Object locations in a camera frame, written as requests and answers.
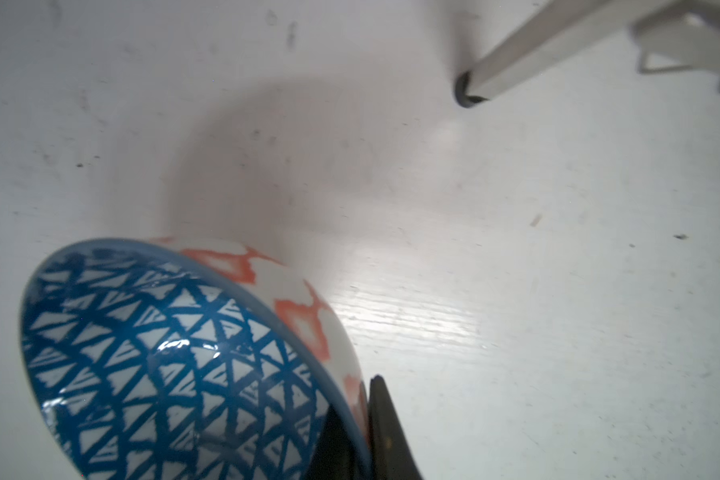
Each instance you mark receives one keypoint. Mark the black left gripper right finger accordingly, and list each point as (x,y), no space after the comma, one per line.
(391,454)

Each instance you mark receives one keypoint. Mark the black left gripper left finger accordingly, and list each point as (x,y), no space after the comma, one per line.
(334,457)

